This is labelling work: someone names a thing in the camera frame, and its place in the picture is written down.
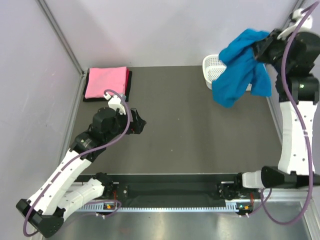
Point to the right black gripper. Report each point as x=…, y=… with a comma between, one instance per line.
x=259, y=48

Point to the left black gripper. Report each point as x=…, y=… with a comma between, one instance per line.
x=137, y=124

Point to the blue t shirt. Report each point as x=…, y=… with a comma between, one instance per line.
x=242, y=69

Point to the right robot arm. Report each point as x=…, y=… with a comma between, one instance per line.
x=293, y=169

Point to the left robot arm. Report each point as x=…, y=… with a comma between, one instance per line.
x=48, y=208

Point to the folded red t shirt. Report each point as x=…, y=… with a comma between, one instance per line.
x=127, y=83

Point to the folded pink t shirt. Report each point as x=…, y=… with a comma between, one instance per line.
x=101, y=79

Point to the white perforated plastic basket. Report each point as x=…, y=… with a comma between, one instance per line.
x=212, y=68

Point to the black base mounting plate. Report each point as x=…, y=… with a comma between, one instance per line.
x=176, y=190

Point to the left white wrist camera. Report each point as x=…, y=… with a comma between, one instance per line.
x=114, y=102

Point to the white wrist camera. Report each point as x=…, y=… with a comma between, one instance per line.
x=295, y=18
x=114, y=102

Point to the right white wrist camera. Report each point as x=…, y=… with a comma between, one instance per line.
x=295, y=18

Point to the aluminium frame rail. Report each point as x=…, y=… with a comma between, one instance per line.
x=288, y=195

